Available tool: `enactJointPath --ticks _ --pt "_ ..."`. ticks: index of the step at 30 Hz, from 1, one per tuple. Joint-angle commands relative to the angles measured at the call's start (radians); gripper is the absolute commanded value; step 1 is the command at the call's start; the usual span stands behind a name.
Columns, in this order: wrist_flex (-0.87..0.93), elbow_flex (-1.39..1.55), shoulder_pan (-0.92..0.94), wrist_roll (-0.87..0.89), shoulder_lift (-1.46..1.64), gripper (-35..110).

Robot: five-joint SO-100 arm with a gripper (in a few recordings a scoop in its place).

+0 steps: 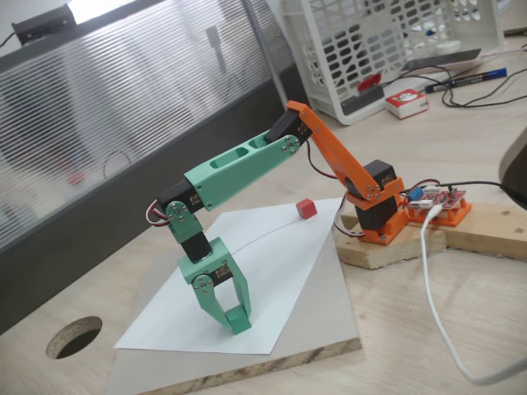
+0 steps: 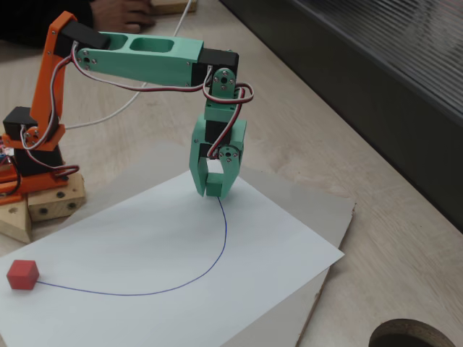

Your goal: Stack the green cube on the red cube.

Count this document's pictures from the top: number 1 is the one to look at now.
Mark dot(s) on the white plastic basket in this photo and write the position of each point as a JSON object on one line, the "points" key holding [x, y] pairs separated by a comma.
{"points": [[370, 41]]}

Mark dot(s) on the blue marker pen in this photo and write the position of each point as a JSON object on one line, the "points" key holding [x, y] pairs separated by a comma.
{"points": [[465, 80]]}

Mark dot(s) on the green cube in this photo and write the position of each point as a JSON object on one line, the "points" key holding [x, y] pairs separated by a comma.
{"points": [[238, 323]]}

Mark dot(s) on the dark flat smartphone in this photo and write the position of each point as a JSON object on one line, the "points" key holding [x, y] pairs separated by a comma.
{"points": [[440, 59]]}

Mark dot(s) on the grey rounded object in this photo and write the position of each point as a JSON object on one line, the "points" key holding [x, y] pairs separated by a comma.
{"points": [[516, 152]]}

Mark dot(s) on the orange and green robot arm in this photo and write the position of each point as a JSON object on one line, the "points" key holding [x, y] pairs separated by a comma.
{"points": [[243, 168]]}

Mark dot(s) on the green gripper with servo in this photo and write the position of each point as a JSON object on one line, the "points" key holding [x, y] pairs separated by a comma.
{"points": [[202, 264]]}

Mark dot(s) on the red cube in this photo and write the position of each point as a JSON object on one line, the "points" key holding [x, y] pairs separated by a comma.
{"points": [[306, 210]]}

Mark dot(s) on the grey chipboard panel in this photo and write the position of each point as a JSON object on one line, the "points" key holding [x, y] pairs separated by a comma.
{"points": [[325, 312]]}

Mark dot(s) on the white paper sheet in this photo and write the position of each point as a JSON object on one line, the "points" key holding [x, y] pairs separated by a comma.
{"points": [[288, 263]]}

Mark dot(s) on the red and white small box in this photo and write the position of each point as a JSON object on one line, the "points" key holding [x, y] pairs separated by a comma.
{"points": [[407, 105]]}

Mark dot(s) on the orange circuit board holder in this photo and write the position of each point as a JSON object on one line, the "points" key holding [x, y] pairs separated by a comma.
{"points": [[457, 216]]}

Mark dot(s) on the black box device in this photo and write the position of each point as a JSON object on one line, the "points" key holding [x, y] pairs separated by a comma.
{"points": [[43, 22]]}

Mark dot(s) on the ribbed glass desk partition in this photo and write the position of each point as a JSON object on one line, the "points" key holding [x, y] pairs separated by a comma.
{"points": [[123, 123]]}

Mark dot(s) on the wooden base block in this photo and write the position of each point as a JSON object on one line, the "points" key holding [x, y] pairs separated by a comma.
{"points": [[391, 255]]}

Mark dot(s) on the red controller circuit board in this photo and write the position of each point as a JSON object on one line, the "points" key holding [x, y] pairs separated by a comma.
{"points": [[446, 197]]}

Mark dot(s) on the black rectangular block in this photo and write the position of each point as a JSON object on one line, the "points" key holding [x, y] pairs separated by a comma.
{"points": [[362, 100]]}

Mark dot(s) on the wooden base plank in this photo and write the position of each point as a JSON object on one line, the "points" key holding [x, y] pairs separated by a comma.
{"points": [[486, 234]]}

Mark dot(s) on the red plastic clip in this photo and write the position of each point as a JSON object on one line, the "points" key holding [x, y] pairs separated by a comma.
{"points": [[370, 82]]}

